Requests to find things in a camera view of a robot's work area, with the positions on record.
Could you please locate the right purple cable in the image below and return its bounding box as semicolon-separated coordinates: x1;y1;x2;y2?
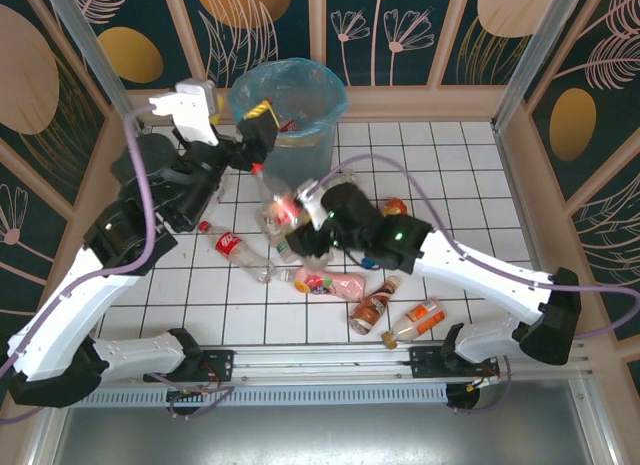
302;154;640;416

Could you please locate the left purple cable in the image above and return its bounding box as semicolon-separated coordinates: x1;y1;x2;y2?
0;104;234;422

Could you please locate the steel sheet panel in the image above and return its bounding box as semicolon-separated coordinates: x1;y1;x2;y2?
49;379;609;465

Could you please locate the brown label drink bottle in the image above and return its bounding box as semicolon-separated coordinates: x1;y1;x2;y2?
348;275;403;336

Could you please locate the red label cola bottle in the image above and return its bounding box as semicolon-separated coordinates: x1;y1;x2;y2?
197;220;277;285

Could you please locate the translucent grey waste bin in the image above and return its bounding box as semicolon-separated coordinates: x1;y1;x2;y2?
228;58;349;186

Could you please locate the pink peach tea bottle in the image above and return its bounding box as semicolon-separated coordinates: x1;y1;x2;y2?
278;265;367;302

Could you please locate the blue plastic bin liner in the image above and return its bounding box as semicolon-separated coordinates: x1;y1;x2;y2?
228;58;349;149

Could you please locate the clear plastic bottle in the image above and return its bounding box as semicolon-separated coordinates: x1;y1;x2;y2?
299;248;334;272

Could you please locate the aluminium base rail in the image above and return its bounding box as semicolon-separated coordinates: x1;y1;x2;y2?
99;340;597;386

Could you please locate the left black mount plate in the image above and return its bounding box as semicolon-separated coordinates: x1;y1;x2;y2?
143;349;236;384

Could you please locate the clear bottle red cap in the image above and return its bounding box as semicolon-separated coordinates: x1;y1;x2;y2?
252;162;306;249

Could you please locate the aluminium frame post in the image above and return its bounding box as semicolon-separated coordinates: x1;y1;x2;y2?
42;0;146;136
492;0;585;131

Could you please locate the orange white label bottle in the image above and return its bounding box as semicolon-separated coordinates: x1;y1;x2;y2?
381;298;447;349

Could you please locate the slotted grey cable duct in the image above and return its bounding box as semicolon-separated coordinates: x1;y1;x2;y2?
69;384;449;409

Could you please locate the black mount plate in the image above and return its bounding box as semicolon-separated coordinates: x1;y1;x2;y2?
408;345;501;381
143;349;236;384

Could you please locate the right black mount plate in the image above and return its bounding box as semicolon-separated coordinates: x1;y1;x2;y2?
408;345;501;381

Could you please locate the purple cable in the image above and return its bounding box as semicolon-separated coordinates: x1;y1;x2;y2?
302;154;640;416
0;104;234;422

